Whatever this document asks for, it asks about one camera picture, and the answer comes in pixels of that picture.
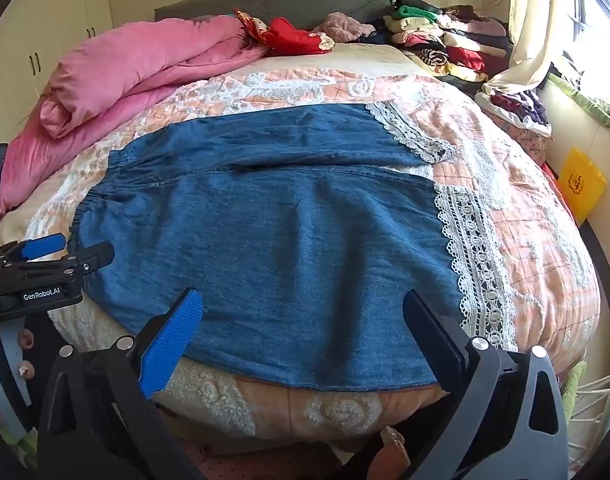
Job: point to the dusty pink plush cloth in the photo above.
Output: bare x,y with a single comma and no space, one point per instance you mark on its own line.
342,27

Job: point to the cream wardrobe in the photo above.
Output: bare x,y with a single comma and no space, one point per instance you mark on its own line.
50,25

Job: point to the person's left hand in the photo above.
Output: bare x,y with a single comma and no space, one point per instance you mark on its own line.
22,338

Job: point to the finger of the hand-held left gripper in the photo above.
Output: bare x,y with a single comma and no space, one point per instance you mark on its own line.
42,246
92,256

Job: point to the pink quilt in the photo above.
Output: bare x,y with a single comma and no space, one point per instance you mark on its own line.
125,75

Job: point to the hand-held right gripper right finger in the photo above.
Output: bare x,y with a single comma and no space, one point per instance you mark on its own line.
435,340

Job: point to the blue denim pants lace trim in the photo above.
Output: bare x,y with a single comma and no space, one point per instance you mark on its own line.
285,240

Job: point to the red patterned cloth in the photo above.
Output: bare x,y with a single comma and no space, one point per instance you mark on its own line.
290,35

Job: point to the window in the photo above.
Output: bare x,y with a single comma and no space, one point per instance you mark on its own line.
597,20

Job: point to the cream curtain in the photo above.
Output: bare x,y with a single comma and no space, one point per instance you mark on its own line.
532,35

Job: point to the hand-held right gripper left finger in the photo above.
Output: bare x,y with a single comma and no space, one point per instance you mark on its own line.
171,342

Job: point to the peach floral bed cover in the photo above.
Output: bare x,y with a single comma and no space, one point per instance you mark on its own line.
525,240

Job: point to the green windowsill cloth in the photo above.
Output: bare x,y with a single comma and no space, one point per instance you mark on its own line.
592,105

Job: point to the pile of purple clothes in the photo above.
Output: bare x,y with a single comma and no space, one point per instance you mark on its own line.
522,107

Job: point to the yellow paper bag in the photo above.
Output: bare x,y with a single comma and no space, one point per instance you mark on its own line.
580,185

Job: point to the stack of folded clothes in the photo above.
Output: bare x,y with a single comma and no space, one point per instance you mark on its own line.
450,40

